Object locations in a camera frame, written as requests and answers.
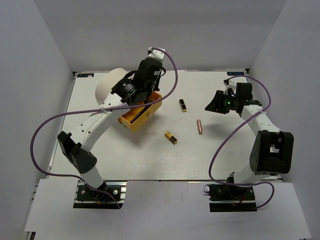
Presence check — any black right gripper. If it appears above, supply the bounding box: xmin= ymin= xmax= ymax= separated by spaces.
xmin=204 ymin=90 xmax=239 ymax=114

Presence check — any cream round drawer organizer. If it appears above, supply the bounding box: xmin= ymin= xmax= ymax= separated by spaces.
xmin=94 ymin=67 xmax=163 ymax=134

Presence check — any gold patterned square lipstick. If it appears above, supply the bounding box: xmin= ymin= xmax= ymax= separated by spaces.
xmin=164 ymin=131 xmax=178 ymax=145

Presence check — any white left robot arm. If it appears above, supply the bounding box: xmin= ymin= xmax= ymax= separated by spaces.
xmin=57 ymin=56 xmax=165 ymax=200

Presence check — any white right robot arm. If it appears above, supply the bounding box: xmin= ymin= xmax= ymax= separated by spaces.
xmin=205 ymin=80 xmax=294 ymax=200

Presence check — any rose gold lipstick tube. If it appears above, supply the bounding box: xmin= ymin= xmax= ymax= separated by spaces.
xmin=196 ymin=119 xmax=203 ymax=135

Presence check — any blue table logo sticker right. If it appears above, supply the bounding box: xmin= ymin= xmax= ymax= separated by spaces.
xmin=226 ymin=71 xmax=245 ymax=76

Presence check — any blue table logo sticker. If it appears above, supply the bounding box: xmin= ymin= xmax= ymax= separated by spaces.
xmin=77 ymin=73 xmax=95 ymax=78
xmin=226 ymin=71 xmax=245 ymax=76

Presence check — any black gold square lipstick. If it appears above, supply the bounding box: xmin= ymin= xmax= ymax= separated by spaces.
xmin=178 ymin=99 xmax=187 ymax=113

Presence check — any blue table logo sticker left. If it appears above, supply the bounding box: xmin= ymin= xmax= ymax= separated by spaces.
xmin=77 ymin=73 xmax=95 ymax=78

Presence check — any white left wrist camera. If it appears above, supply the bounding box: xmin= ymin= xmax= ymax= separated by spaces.
xmin=147 ymin=47 xmax=165 ymax=62

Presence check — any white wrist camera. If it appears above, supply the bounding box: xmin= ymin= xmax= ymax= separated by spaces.
xmin=223 ymin=79 xmax=237 ymax=97
xmin=147 ymin=47 xmax=165 ymax=62

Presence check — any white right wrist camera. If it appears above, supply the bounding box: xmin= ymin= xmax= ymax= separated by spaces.
xmin=223 ymin=79 xmax=237 ymax=97

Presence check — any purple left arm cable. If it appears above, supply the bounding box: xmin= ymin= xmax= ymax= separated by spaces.
xmin=30 ymin=46 xmax=179 ymax=210

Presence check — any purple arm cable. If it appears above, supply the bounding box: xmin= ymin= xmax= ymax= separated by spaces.
xmin=30 ymin=46 xmax=179 ymax=210
xmin=208 ymin=76 xmax=276 ymax=210

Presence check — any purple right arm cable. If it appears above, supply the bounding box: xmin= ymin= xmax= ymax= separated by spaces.
xmin=208 ymin=76 xmax=276 ymax=210

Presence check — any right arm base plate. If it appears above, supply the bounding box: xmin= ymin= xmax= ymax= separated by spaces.
xmin=203 ymin=184 xmax=257 ymax=213

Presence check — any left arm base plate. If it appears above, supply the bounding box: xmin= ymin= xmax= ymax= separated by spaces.
xmin=73 ymin=181 xmax=127 ymax=210

